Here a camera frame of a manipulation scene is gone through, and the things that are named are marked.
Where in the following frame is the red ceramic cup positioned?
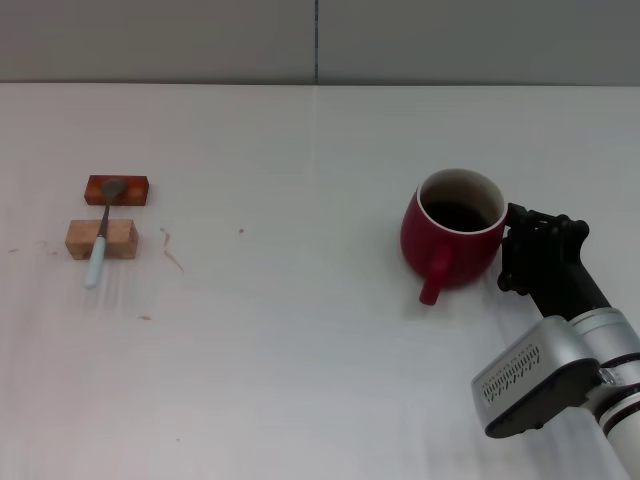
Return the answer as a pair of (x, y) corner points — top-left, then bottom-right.
(399, 168), (509, 306)

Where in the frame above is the blue handled metal spoon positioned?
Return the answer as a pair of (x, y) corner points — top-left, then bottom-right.
(83, 178), (127, 290)

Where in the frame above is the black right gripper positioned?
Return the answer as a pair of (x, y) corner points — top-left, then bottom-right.
(497, 202), (614, 321)

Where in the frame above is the light wooden block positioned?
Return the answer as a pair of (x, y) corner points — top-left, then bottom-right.
(64, 218), (140, 261)

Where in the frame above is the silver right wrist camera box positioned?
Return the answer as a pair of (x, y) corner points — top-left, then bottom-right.
(471, 317), (601, 440)

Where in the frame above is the dark reddish wooden block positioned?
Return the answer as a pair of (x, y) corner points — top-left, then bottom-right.
(83, 174), (152, 207)

